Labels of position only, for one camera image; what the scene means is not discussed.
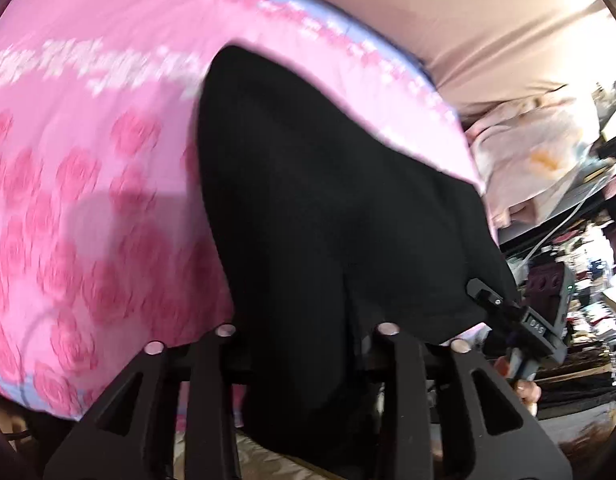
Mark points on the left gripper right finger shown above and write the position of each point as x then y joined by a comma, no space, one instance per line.
486,432

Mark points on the person's right hand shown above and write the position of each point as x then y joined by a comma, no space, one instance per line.
528,392

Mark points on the black pants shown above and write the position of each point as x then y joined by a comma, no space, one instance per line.
323,233

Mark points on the pink rose bed sheet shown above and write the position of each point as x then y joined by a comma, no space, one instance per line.
104,243

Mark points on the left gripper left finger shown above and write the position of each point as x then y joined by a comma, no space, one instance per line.
128,433

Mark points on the beige curtain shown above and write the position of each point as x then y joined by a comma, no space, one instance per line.
484,52

